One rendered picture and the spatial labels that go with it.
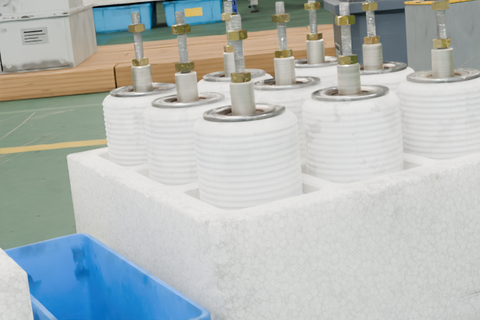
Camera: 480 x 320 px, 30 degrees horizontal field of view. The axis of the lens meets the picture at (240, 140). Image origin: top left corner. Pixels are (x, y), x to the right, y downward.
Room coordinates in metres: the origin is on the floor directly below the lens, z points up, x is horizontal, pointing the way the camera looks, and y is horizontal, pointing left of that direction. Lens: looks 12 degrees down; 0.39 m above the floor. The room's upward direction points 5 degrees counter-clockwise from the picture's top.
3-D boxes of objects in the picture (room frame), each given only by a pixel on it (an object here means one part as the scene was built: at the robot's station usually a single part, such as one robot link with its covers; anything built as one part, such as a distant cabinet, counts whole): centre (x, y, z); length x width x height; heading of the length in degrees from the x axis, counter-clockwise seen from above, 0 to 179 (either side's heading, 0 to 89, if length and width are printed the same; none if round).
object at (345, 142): (0.86, -0.11, 0.16); 0.10 x 0.10 x 0.18
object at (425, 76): (0.91, -0.21, 0.25); 0.08 x 0.08 x 0.01
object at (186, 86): (0.91, 0.05, 0.26); 0.02 x 0.02 x 0.03
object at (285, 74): (0.96, -0.06, 0.26); 0.02 x 0.02 x 0.03
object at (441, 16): (0.91, -0.21, 0.30); 0.01 x 0.01 x 0.08
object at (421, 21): (1.17, -0.28, 0.16); 0.07 x 0.07 x 0.31; 28
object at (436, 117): (0.91, -0.21, 0.16); 0.10 x 0.10 x 0.18
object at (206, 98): (0.91, 0.05, 0.25); 0.08 x 0.08 x 0.01
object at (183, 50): (0.91, 0.05, 0.30); 0.01 x 0.01 x 0.08
